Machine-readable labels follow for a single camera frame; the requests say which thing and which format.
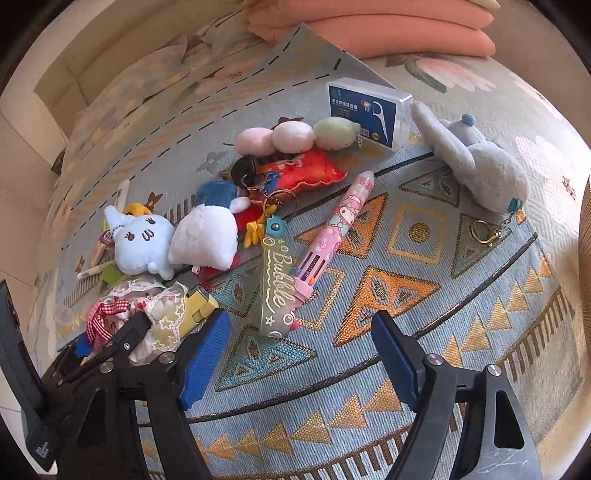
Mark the tricolour dango plush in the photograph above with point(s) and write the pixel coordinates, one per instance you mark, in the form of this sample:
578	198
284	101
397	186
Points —
296	137

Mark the white yellow highlighter marker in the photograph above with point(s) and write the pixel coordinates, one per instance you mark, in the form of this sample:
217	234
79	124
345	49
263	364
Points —
121	195

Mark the floral pillow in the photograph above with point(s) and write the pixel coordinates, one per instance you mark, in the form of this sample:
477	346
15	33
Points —
223	37
145	78

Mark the floral green bedspread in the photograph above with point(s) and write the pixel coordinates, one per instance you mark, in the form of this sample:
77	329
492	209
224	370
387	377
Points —
515	115

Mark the blue floss pick box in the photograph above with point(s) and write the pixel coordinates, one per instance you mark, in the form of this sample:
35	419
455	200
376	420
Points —
383	113

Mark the white duck plush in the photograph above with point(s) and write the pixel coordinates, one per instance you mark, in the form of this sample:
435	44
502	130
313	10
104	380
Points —
207	237

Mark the big blue bunny plush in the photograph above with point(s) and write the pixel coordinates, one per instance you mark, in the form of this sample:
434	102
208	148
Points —
495	177

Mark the patterned blue rug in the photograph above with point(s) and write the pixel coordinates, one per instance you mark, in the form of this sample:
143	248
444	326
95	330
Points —
476	287

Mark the light blue ghost plush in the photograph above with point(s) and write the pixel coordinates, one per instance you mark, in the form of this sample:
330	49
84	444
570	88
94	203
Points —
141	243

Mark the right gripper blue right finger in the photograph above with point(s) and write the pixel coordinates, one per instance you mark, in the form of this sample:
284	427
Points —
402	356

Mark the clear plastic cup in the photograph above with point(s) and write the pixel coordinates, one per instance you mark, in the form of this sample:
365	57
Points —
63	315

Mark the right floral pillow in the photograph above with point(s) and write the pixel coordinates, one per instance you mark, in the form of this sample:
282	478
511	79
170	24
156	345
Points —
223	37

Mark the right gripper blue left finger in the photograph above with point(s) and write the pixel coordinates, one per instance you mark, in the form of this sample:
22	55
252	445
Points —
198	355

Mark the red embroidered pouch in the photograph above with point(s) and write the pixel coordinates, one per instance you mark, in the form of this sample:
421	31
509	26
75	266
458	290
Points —
307	170

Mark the white pen with barcode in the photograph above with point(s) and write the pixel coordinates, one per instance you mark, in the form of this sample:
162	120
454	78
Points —
94	270

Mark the green Bubble strap keychain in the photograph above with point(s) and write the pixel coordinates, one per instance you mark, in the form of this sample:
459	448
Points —
277	287

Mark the golden ribbed plate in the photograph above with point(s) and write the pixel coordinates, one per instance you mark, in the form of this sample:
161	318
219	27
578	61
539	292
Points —
584	239

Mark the pink multicolour character pen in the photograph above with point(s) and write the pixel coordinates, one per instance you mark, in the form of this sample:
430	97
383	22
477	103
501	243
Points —
326	242

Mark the folded pink quilt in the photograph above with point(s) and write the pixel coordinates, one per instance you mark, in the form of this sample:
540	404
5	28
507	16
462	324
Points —
368	29

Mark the yellow tape measure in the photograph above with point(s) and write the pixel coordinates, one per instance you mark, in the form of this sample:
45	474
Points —
136	210

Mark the left floral pillow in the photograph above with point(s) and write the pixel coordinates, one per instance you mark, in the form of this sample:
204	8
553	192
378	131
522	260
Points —
145	78

